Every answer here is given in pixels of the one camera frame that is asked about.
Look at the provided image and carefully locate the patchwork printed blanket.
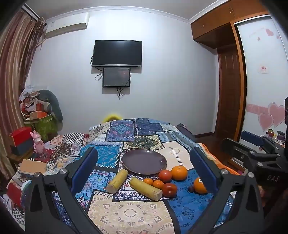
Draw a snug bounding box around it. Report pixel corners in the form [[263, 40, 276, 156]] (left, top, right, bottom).
[[7, 117, 239, 234]]

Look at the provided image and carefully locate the white air conditioner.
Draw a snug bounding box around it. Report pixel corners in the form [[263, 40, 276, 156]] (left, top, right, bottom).
[[45, 13, 89, 38]]

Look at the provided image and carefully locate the red tomato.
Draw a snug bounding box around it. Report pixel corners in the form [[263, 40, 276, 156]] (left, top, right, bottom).
[[162, 183, 178, 198], [158, 170, 172, 183]]

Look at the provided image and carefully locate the orange with white sticker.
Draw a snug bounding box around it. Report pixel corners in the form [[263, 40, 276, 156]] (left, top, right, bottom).
[[194, 177, 208, 194]]

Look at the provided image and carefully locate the yellow round object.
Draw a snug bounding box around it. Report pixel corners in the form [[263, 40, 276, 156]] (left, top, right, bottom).
[[102, 114, 122, 123]]

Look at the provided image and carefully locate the dark blue box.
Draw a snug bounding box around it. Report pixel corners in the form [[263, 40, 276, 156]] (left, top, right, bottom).
[[10, 137, 35, 156]]

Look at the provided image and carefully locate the orange blanket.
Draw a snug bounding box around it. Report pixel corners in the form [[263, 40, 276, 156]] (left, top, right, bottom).
[[198, 143, 239, 176]]

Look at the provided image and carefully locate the tan cardboard box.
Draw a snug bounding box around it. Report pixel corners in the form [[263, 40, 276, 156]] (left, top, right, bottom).
[[18, 159, 48, 175]]

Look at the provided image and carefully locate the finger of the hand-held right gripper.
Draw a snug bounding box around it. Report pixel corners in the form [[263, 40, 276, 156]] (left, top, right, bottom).
[[221, 138, 280, 168], [241, 130, 285, 155]]

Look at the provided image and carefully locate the striped brown curtain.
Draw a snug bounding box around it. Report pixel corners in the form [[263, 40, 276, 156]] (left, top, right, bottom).
[[0, 7, 46, 180]]

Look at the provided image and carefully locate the yellow sugarcane piece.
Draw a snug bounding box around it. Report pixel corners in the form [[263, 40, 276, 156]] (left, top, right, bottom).
[[129, 177, 163, 201], [106, 169, 129, 194]]

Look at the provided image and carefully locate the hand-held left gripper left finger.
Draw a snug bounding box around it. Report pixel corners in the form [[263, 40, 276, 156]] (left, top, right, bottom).
[[24, 147, 99, 234]]

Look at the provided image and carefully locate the wooden overhead cabinet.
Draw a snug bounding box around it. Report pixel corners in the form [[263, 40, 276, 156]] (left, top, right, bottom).
[[190, 0, 271, 49]]

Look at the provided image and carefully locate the pink toy figure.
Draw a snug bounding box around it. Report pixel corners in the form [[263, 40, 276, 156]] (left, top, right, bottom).
[[30, 130, 44, 155]]

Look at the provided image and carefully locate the pile of clutter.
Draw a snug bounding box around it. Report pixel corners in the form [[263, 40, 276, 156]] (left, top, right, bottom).
[[19, 84, 53, 123]]

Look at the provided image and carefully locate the purple-brown round plate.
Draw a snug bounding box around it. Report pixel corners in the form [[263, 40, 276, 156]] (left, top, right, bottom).
[[122, 149, 167, 175]]

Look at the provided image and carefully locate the red box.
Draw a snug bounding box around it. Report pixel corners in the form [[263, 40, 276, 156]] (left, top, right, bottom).
[[9, 127, 33, 145]]

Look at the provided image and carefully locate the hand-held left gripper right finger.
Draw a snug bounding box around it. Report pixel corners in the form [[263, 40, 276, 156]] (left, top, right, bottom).
[[190, 147, 265, 234]]

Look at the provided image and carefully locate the white sliding wardrobe door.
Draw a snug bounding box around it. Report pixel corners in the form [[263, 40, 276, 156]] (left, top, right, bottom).
[[234, 15, 288, 144]]

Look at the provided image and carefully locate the black wall television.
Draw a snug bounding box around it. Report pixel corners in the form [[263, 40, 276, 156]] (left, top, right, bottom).
[[93, 40, 143, 67]]

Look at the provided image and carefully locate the large plain orange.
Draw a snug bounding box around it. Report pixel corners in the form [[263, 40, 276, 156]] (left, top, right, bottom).
[[171, 165, 188, 181]]

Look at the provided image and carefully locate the small black wall monitor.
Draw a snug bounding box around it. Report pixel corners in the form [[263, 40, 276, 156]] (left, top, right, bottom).
[[102, 67, 131, 88]]

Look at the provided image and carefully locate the pink heart sticker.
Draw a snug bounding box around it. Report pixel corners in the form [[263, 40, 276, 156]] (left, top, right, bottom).
[[258, 102, 286, 131]]

